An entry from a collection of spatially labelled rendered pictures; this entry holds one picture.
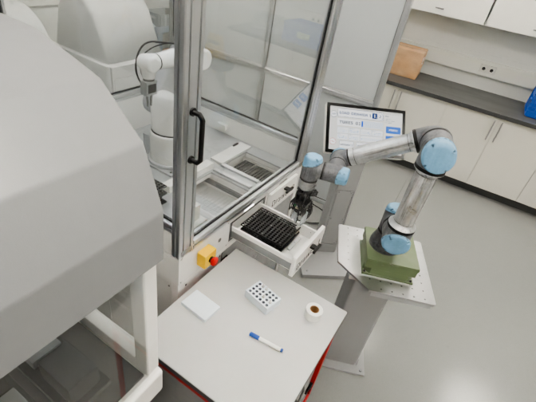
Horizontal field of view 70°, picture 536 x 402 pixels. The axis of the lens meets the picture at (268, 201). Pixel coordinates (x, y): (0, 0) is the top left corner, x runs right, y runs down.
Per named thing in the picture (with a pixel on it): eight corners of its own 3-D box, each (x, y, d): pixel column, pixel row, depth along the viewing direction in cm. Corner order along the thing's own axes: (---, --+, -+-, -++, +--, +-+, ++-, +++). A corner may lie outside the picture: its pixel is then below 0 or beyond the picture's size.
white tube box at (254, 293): (279, 304, 159) (281, 298, 157) (266, 315, 154) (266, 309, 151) (258, 286, 165) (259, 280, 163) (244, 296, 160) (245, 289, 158)
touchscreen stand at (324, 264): (360, 279, 286) (410, 161, 227) (301, 277, 279) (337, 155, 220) (343, 234, 326) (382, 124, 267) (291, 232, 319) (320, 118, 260)
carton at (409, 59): (419, 74, 441) (429, 49, 424) (414, 80, 416) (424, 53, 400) (385, 64, 454) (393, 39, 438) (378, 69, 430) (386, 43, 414)
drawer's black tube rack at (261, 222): (297, 237, 184) (301, 226, 180) (279, 257, 171) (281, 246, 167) (259, 217, 192) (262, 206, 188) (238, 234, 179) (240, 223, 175)
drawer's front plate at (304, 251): (321, 243, 185) (325, 226, 179) (291, 277, 164) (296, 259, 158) (317, 242, 186) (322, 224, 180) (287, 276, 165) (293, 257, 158)
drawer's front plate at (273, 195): (294, 190, 220) (298, 173, 214) (268, 212, 199) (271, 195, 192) (292, 188, 221) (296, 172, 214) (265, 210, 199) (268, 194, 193)
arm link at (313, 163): (323, 163, 151) (302, 157, 152) (317, 186, 158) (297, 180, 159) (326, 154, 158) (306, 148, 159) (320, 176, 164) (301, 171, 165)
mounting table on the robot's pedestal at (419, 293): (412, 257, 215) (420, 242, 208) (426, 321, 179) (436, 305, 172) (333, 239, 217) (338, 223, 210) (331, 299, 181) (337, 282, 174)
